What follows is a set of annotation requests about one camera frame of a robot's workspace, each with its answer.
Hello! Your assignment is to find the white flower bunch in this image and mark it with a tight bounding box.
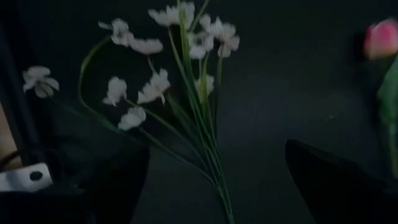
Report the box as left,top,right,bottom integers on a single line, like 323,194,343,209
21,0,242,224

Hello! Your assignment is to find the pink tulip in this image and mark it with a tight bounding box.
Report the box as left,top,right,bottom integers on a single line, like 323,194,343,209
362,17,398,180

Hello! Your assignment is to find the wooden side board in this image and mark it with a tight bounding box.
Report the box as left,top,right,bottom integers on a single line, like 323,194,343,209
0,102,23,172

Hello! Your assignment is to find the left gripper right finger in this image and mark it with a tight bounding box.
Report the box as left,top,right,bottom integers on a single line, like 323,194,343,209
285,139,398,224

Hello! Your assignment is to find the small silver frame bracket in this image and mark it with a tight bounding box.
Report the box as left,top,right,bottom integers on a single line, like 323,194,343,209
0,162,53,193

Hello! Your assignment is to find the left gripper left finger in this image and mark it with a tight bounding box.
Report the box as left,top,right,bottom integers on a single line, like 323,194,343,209
46,139,151,224

